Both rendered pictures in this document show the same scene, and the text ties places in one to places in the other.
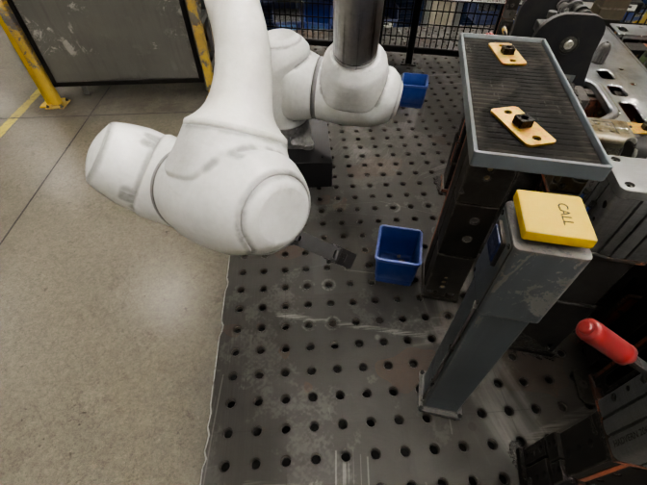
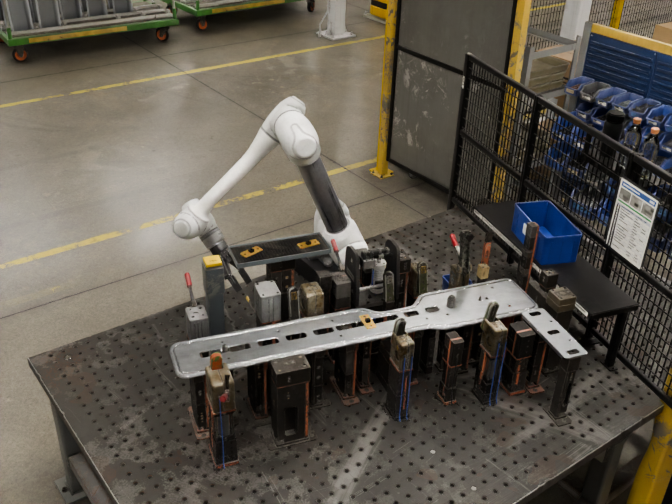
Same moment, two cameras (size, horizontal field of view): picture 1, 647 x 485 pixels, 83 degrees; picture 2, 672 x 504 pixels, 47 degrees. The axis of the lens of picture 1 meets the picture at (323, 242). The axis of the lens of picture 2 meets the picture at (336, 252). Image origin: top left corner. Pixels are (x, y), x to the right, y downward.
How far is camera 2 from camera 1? 2.91 m
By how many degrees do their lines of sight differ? 46
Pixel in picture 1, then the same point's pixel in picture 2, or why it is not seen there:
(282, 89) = (317, 226)
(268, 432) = (172, 322)
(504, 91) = (273, 247)
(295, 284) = (243, 305)
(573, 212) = (214, 261)
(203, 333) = not seen: hidden behind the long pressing
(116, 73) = (429, 172)
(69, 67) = (402, 152)
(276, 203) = (180, 225)
